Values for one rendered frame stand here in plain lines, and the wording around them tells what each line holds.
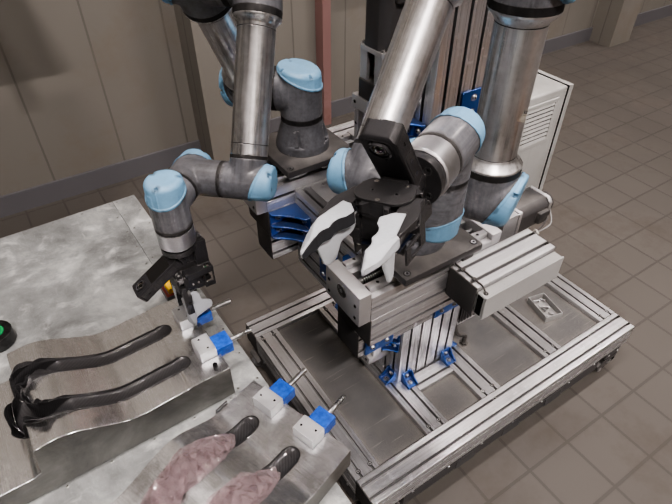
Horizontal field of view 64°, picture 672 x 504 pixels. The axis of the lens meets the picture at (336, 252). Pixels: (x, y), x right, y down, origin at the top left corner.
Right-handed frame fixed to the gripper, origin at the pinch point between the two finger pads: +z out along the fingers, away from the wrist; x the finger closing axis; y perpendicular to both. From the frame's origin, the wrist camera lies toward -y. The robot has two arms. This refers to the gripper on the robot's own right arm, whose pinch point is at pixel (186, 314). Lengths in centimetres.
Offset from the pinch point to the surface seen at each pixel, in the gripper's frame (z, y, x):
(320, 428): 2.7, 10.2, -39.9
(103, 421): 0.4, -23.5, -16.7
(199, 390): 4.1, -5.2, -17.7
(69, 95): 33, 17, 217
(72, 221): 11, -11, 67
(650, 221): 91, 259, 8
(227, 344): 0.5, 4.0, -12.9
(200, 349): -0.8, -1.6, -12.0
